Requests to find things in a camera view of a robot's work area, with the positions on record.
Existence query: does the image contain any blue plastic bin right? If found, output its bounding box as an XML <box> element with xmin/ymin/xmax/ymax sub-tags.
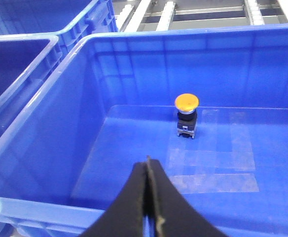
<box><xmin>0</xmin><ymin>24</ymin><xmax>288</xmax><ymax>237</ymax></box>

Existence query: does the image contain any blue plastic bin left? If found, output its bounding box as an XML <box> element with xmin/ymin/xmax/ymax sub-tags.
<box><xmin>0</xmin><ymin>34</ymin><xmax>63</xmax><ymax>137</ymax></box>

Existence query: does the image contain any yellow mushroom push button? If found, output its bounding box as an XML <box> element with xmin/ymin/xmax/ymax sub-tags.
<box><xmin>175</xmin><ymin>93</ymin><xmax>199</xmax><ymax>139</ymax></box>

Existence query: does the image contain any white roller conveyor rack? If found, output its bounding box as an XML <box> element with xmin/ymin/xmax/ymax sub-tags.
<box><xmin>112</xmin><ymin>0</ymin><xmax>288</xmax><ymax>32</ymax></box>

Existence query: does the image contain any blue plastic bin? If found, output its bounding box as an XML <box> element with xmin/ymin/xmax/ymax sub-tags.
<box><xmin>0</xmin><ymin>24</ymin><xmax>288</xmax><ymax>237</ymax></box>
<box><xmin>0</xmin><ymin>34</ymin><xmax>63</xmax><ymax>137</ymax></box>

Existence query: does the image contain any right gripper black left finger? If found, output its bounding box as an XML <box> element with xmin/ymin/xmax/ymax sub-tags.
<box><xmin>80</xmin><ymin>162</ymin><xmax>147</xmax><ymax>237</ymax></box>

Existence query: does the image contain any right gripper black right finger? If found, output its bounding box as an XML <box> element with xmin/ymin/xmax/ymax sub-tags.
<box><xmin>146</xmin><ymin>156</ymin><xmax>227</xmax><ymax>237</ymax></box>

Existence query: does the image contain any blue bin back left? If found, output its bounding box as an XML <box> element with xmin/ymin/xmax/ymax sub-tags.
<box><xmin>0</xmin><ymin>0</ymin><xmax>118</xmax><ymax>55</ymax></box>

